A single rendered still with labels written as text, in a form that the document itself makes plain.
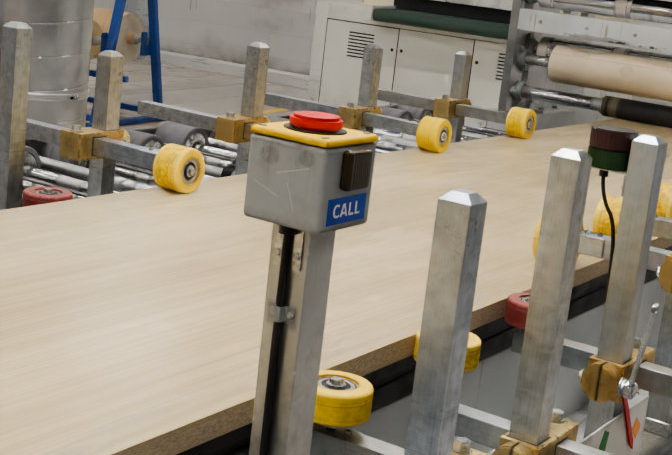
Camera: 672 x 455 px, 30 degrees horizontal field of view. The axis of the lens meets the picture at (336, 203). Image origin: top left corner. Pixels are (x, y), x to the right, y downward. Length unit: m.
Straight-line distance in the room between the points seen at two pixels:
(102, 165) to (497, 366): 0.89
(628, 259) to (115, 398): 0.70
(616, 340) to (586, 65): 2.53
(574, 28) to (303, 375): 3.25
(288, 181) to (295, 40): 10.77
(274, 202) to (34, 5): 4.36
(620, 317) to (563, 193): 0.31
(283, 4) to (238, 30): 0.55
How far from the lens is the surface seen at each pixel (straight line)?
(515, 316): 1.73
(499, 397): 1.90
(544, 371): 1.43
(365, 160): 0.92
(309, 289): 0.94
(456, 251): 1.16
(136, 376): 1.32
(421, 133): 2.94
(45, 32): 5.26
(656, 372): 1.70
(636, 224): 1.63
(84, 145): 2.31
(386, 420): 1.60
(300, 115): 0.92
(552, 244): 1.40
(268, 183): 0.92
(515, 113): 3.37
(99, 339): 1.42
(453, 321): 1.18
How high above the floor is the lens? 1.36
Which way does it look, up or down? 12 degrees down
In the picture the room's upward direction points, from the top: 7 degrees clockwise
